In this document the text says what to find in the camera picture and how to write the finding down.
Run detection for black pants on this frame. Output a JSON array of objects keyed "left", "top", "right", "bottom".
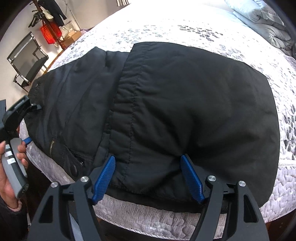
[{"left": 25, "top": 42, "right": 280, "bottom": 213}]

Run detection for person's left hand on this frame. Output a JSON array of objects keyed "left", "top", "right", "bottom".
[{"left": 1, "top": 138, "right": 29, "bottom": 209}]

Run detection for white quilted mattress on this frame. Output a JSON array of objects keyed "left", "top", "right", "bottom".
[{"left": 29, "top": 4, "right": 295, "bottom": 240}]

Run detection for striped curtain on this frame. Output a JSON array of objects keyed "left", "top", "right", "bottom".
[{"left": 116, "top": 0, "right": 130, "bottom": 6}]

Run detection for black mesh metal chair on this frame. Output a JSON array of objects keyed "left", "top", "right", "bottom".
[{"left": 7, "top": 32, "right": 49, "bottom": 92}]

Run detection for wooden coat rack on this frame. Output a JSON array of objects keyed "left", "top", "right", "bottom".
[{"left": 32, "top": 0, "right": 66, "bottom": 50}]

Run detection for cardboard box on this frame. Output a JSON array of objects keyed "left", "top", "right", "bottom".
[{"left": 63, "top": 31, "right": 82, "bottom": 47}]

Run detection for black hanging jacket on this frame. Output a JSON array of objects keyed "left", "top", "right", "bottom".
[{"left": 38, "top": 0, "right": 67, "bottom": 27}]

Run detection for grey folded duvet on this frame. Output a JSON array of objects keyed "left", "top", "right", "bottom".
[{"left": 225, "top": 0, "right": 295, "bottom": 51}]

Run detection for red bag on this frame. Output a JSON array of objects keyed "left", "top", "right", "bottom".
[{"left": 40, "top": 22, "right": 62, "bottom": 44}]

